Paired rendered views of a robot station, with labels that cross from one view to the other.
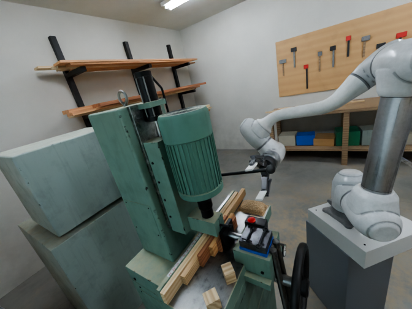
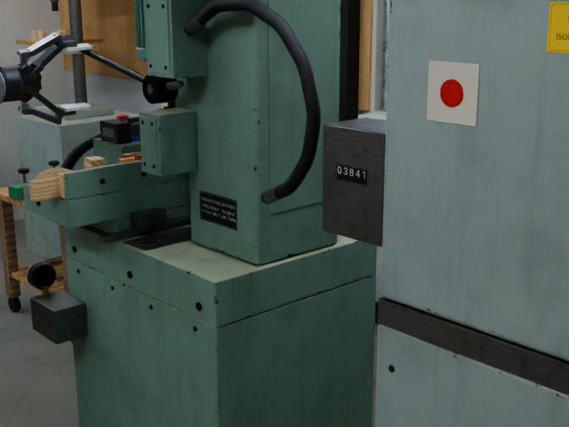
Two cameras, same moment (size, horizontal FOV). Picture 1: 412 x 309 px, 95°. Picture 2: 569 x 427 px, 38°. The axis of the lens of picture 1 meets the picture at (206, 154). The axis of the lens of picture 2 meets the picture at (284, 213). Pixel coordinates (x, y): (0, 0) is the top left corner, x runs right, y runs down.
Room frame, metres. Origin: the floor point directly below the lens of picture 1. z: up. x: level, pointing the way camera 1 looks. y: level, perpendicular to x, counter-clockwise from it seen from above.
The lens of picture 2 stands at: (2.41, 0.65, 1.30)
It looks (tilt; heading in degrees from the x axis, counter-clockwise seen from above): 15 degrees down; 192
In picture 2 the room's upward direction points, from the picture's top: straight up
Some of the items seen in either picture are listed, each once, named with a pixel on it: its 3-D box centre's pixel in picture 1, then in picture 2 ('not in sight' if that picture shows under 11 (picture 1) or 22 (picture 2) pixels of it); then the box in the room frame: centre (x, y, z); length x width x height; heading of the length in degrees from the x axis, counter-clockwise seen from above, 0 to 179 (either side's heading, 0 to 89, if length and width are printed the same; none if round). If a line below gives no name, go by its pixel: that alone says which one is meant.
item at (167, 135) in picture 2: not in sight; (168, 141); (0.89, 0.10, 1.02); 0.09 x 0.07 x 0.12; 144
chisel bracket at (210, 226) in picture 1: (206, 222); not in sight; (0.67, 0.06, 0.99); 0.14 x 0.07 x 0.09; 54
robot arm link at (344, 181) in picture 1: (350, 189); not in sight; (0.83, -0.71, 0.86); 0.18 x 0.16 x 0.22; 162
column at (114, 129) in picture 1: (151, 182); (263, 68); (0.82, 0.28, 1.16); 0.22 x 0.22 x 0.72; 54
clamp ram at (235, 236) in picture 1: (233, 235); not in sight; (0.60, -0.04, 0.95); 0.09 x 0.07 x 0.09; 144
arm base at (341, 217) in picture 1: (344, 208); not in sight; (0.85, -0.71, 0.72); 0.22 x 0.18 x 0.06; 8
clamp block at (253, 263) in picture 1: (257, 249); (132, 156); (0.55, -0.11, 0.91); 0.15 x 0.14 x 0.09; 144
